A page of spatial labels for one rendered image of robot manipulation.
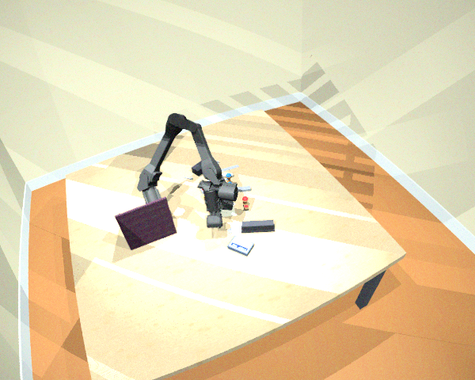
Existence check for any pale grey card taped at corners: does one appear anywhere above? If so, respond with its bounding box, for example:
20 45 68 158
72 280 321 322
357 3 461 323
220 203 236 217

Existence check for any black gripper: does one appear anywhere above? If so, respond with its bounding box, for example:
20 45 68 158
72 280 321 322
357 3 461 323
204 197 222 229

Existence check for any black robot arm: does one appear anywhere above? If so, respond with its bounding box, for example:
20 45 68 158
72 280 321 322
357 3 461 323
136 113 238 212

